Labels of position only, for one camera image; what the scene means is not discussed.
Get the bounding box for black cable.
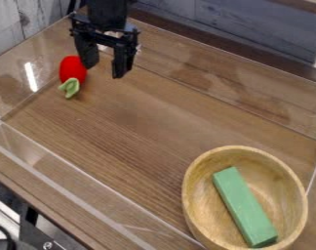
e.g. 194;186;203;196
0;224;17;250

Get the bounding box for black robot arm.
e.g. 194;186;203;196
68;0;139;78

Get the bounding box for wooden bowl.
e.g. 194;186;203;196
182;146;307;250

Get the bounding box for green rectangular block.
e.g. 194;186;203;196
211;166;278;248

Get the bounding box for red plush radish green leaves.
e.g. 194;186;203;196
57;56;87;99

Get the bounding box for clear acrylic enclosure wall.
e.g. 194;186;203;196
0;20;316;250

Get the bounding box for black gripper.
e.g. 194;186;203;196
68;13;139;78

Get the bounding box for black metal table frame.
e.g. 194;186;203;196
19;204;84;250

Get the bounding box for clear acrylic corner bracket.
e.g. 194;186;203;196
98;44;112;52

